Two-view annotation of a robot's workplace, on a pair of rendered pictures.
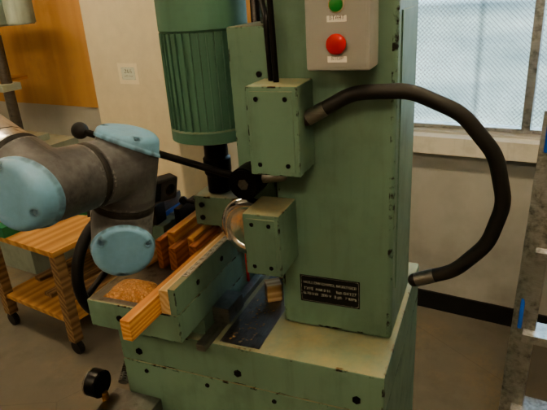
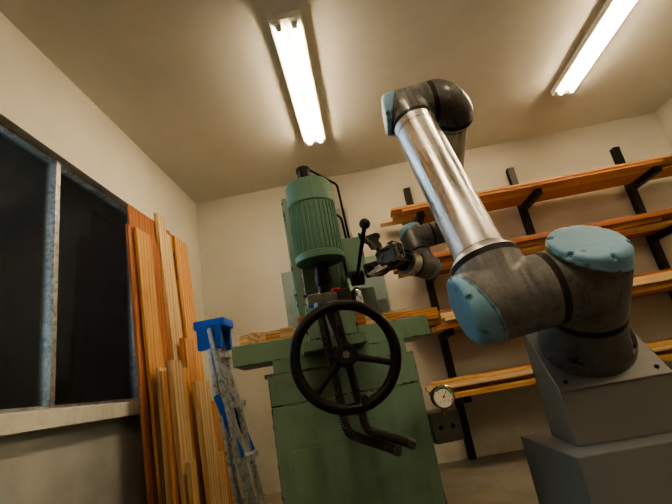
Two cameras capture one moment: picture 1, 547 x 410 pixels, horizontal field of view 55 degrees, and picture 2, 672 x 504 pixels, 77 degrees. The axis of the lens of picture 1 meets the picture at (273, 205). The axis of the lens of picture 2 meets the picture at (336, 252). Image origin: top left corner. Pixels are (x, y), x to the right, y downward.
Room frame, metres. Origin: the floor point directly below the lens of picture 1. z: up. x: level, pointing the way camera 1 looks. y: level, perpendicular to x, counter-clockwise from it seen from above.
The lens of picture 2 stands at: (1.77, 1.41, 0.74)
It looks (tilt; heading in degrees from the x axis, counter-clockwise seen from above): 17 degrees up; 240
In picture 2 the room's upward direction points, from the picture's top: 10 degrees counter-clockwise
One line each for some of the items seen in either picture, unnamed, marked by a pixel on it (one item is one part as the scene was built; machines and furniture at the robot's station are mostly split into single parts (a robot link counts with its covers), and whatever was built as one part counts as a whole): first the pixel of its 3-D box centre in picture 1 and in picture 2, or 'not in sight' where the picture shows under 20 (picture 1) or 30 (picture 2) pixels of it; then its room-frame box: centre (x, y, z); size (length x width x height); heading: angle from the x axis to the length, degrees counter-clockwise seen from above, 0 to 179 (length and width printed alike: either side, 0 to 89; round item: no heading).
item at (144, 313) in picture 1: (209, 252); (353, 326); (1.03, 0.15, 0.92); 0.60 x 0.02 x 0.04; 157
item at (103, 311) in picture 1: (190, 249); (331, 342); (1.16, 0.21, 0.87); 0.61 x 0.30 x 0.06; 157
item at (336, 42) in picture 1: (335, 44); not in sight; (0.81, -0.11, 1.36); 0.03 x 0.01 x 0.03; 67
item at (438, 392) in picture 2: (98, 386); (442, 400); (0.95, 0.41, 0.65); 0.06 x 0.04 x 0.08; 157
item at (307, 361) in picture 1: (278, 307); (338, 380); (1.05, 0.00, 0.76); 0.57 x 0.45 x 0.09; 67
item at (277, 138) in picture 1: (281, 127); (353, 257); (0.88, -0.02, 1.23); 0.09 x 0.08 x 0.15; 67
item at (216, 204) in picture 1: (229, 210); not in sight; (1.09, 0.10, 0.99); 0.14 x 0.07 x 0.09; 67
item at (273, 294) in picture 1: (273, 290); not in sight; (1.03, 0.01, 0.82); 0.03 x 0.03 x 0.04; 10
